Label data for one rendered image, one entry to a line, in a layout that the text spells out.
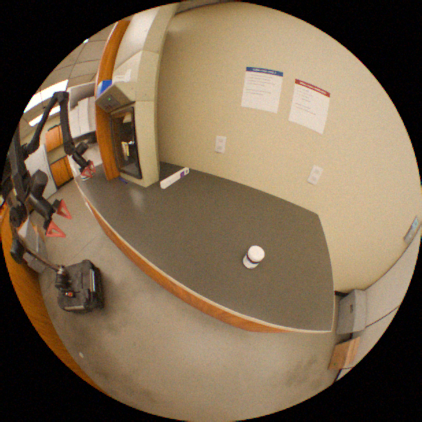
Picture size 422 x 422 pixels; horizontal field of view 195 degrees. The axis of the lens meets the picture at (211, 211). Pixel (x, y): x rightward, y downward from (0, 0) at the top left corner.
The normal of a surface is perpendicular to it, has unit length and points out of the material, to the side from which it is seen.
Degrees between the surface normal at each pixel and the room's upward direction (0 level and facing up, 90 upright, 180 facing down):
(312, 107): 90
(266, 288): 1
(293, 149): 90
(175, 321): 0
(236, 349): 0
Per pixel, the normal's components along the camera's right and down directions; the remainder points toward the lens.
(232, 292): 0.10, -0.76
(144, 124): 0.88, 0.37
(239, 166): -0.45, 0.54
